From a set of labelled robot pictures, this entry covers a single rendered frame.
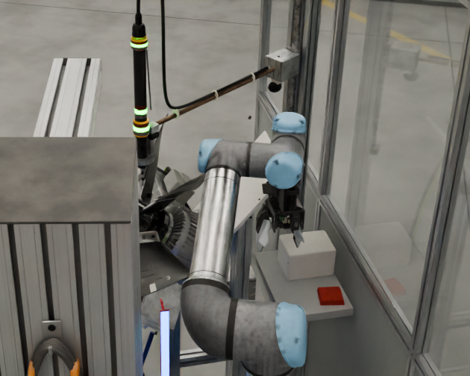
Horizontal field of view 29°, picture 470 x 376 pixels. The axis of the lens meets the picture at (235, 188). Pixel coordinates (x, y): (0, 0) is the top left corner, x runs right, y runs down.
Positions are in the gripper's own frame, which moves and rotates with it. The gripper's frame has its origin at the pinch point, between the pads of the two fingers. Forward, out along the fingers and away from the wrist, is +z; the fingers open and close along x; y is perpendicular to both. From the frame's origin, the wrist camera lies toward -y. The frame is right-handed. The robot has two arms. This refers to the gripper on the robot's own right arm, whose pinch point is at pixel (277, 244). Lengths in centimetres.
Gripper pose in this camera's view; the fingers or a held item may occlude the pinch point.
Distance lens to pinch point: 222.2
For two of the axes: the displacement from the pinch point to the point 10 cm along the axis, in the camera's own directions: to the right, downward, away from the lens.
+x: 9.7, -1.0, 2.2
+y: 2.4, 5.2, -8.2
